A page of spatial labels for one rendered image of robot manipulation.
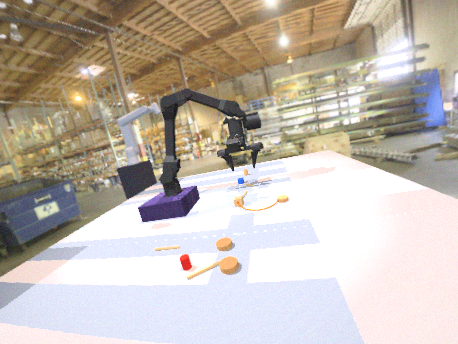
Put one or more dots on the red cylinder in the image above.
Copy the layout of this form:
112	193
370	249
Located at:
185	262

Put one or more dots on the light wooden block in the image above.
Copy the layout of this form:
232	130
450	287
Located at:
238	199

